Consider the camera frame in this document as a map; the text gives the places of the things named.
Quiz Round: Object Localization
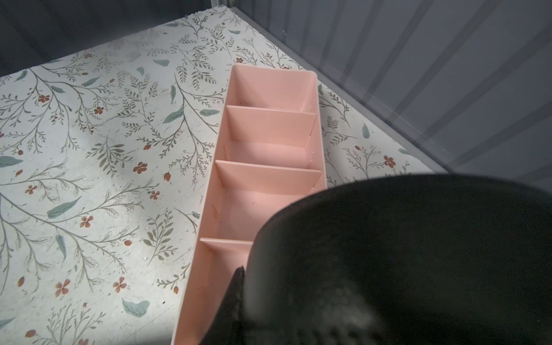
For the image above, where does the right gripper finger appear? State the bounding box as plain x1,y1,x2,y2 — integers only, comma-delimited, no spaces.
200,267,245,345

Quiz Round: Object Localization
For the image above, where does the pink compartment storage box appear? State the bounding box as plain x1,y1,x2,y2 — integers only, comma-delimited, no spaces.
172,65,327,344

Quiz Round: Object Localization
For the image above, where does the long black belt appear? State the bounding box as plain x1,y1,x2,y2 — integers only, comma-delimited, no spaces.
241,175,551,344

